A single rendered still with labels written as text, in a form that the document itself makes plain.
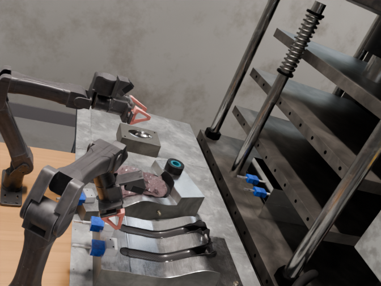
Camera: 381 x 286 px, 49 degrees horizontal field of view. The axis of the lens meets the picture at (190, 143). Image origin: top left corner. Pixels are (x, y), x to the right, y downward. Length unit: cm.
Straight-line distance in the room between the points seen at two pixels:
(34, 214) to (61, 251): 52
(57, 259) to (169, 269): 35
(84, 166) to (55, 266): 49
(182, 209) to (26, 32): 220
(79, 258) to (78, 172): 53
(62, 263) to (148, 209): 41
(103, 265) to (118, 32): 252
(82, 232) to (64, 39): 225
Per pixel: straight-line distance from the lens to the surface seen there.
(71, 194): 89
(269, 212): 204
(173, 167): 176
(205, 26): 373
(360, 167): 149
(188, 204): 171
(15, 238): 144
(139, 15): 353
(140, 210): 161
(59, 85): 141
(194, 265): 137
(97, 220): 140
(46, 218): 91
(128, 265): 132
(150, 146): 204
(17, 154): 150
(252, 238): 188
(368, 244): 160
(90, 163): 99
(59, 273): 136
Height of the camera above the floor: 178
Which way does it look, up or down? 24 degrees down
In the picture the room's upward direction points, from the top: 24 degrees clockwise
